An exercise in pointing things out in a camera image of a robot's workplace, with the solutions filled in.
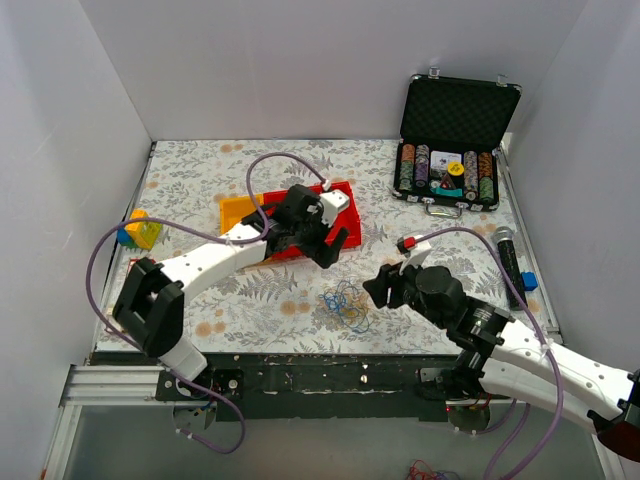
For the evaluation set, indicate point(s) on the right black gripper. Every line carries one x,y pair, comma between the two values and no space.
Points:
391,289

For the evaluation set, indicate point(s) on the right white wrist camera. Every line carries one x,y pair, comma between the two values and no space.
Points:
415,249

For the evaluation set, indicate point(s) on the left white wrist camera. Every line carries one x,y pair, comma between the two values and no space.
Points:
333,204

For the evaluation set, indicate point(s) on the red white window block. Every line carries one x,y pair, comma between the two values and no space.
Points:
131,264

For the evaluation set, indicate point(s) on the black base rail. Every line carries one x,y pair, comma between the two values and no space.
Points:
334,385

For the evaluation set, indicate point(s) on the small blue block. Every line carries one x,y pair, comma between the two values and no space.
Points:
530,282

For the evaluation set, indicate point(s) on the black microphone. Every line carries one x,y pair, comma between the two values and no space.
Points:
503,238

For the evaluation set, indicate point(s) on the aluminium frame rail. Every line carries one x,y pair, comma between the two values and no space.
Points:
110,385

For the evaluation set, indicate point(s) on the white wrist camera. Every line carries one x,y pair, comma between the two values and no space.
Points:
333,204
415,249

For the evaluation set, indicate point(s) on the blue toy block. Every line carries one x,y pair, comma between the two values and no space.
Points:
125,239

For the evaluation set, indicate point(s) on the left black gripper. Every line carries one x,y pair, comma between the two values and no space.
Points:
314,237

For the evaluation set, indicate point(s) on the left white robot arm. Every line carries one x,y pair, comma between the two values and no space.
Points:
151,304

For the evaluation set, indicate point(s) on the yellow green toy block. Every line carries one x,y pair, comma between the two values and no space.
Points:
142,232

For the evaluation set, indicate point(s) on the red plastic bin tray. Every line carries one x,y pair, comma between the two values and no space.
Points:
349,219

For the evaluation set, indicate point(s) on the yellow plastic bin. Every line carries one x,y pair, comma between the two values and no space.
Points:
232,210

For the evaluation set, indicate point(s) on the black poker chip case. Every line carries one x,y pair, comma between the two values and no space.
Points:
449,133

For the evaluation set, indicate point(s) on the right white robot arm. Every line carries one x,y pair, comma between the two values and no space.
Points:
501,355

